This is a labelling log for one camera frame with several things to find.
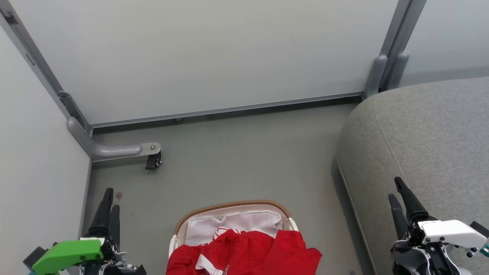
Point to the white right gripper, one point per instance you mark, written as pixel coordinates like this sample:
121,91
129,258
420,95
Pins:
450,233

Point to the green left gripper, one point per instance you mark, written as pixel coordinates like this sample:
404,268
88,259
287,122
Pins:
68,254

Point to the red shirt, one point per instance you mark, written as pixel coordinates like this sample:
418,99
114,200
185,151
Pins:
267,252

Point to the grey fabric sofa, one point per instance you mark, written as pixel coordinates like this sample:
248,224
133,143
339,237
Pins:
420,133

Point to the grey partition foot bar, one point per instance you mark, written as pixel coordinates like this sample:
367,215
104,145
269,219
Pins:
110,151

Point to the black caster wheel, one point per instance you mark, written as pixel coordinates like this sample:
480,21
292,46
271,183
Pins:
153,162

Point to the white laundry basket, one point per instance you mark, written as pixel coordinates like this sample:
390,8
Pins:
229,204

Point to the white fabric basket liner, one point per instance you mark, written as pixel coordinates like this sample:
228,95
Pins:
252,221

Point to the grey partition bottom rail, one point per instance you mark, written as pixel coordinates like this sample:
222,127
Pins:
229,110

